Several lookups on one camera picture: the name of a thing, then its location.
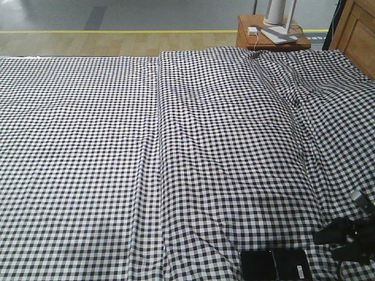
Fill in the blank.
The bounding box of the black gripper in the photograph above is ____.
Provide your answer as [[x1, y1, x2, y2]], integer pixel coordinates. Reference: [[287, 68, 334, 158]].
[[313, 210, 374, 265]]

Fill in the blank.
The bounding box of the black foldable smartphone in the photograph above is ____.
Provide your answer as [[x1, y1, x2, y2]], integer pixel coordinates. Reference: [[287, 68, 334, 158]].
[[240, 248, 312, 280]]

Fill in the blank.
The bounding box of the black white checkered bedsheet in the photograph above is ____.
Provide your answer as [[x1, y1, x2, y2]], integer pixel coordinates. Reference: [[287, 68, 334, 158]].
[[1, 47, 374, 280]]

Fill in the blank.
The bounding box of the wooden headboard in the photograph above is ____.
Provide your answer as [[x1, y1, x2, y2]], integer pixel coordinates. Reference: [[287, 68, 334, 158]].
[[329, 0, 375, 78]]

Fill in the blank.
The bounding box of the white power adapter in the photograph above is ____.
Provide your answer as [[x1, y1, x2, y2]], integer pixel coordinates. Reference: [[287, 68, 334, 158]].
[[247, 26, 258, 36]]

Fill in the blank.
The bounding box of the wooden nightstand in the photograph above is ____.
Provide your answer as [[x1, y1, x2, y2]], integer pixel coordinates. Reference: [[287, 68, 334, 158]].
[[236, 14, 311, 52]]

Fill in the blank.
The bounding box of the white cylindrical appliance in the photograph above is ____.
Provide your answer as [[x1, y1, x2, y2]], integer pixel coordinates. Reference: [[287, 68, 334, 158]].
[[263, 0, 287, 26]]

